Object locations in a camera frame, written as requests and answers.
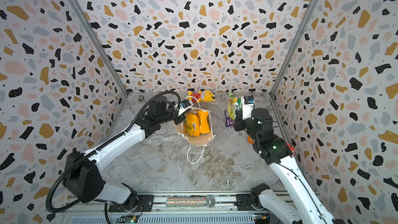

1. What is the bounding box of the small green snack box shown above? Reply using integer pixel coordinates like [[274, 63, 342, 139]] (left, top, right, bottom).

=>
[[228, 92, 242, 120]]

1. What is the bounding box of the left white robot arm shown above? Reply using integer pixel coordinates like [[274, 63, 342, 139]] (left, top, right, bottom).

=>
[[62, 92, 192, 211]]

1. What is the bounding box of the glittery cylinder tube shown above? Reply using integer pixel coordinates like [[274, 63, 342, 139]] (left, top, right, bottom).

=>
[[165, 196, 216, 208]]

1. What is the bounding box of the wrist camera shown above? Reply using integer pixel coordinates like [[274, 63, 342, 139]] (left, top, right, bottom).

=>
[[177, 99, 193, 117], [241, 95, 255, 120]]

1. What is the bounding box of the aluminium left corner post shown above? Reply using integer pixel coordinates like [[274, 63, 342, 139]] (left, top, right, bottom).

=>
[[67, 0, 128, 97]]

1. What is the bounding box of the aluminium corner post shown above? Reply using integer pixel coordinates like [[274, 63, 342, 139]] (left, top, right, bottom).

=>
[[67, 0, 128, 97], [270, 0, 319, 99]]

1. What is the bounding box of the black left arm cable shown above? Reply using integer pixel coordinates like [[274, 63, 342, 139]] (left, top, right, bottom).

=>
[[45, 91, 181, 214]]

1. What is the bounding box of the orange snack packet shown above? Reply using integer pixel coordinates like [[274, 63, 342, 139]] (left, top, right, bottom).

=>
[[247, 136, 254, 144]]

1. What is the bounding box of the purple snack packet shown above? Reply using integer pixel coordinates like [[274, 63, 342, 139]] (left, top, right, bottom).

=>
[[224, 110, 234, 128]]

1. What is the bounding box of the white printed paper bag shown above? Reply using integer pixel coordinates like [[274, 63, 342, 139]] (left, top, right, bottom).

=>
[[173, 95, 215, 164]]

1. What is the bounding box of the yellow plush toy red dress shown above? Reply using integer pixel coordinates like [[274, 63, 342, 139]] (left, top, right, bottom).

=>
[[188, 90, 216, 103]]

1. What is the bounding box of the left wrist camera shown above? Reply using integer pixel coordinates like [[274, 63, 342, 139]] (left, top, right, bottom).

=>
[[177, 99, 193, 117]]

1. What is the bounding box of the yellow snack packet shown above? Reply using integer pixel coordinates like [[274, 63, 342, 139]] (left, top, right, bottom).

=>
[[197, 110, 210, 134]]

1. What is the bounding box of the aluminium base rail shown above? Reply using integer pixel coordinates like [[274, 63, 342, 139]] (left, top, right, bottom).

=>
[[58, 192, 315, 224]]

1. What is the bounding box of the aluminium right corner post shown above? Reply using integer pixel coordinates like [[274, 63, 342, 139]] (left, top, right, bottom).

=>
[[270, 0, 319, 99]]

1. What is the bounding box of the yellow lemon candy bag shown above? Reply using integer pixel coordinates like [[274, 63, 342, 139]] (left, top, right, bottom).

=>
[[183, 113, 200, 137]]

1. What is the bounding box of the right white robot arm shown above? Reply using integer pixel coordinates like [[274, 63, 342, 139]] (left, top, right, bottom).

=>
[[234, 108, 343, 224]]

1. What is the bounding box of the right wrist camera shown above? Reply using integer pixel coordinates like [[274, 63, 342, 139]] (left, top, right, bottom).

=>
[[241, 95, 255, 120]]

